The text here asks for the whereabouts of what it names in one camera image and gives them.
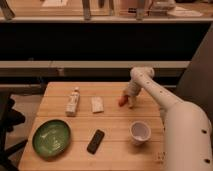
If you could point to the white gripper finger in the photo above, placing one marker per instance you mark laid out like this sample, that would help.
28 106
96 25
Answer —
125 93
131 102

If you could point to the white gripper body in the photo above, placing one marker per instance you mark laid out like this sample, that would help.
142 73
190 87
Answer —
133 89

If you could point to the red pepper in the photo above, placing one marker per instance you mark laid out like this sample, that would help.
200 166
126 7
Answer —
123 100

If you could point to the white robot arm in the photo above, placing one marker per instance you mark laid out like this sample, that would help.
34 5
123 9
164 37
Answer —
187 129

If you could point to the green ceramic bowl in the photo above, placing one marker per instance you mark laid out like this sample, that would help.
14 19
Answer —
51 138

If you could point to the white folded packet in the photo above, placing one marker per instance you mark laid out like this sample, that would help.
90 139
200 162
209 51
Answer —
97 104

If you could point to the white paper cup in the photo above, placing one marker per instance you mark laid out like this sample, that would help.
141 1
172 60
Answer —
140 132

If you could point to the black phone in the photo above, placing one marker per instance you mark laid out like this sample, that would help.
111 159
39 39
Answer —
95 141

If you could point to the white tube bottle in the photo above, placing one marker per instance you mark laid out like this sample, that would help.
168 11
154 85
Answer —
73 101

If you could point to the black office chair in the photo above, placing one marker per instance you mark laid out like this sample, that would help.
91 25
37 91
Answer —
6 108

